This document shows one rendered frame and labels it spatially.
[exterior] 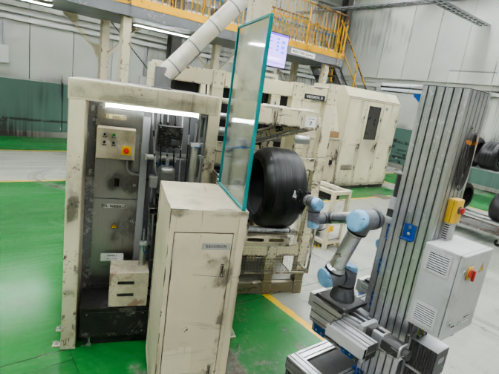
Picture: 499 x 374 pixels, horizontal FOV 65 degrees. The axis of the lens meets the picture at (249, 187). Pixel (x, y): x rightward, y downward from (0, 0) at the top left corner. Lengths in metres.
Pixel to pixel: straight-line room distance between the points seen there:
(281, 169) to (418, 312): 1.20
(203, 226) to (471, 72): 12.78
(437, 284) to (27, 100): 10.46
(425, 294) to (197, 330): 1.23
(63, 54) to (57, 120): 1.69
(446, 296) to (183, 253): 1.35
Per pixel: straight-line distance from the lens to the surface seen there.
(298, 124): 3.15
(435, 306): 2.34
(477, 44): 14.34
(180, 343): 2.28
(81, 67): 11.72
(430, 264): 2.29
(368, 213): 2.16
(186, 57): 2.90
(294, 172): 2.74
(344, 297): 2.51
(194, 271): 2.07
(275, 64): 6.88
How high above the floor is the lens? 1.86
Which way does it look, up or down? 13 degrees down
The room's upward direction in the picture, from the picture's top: 8 degrees clockwise
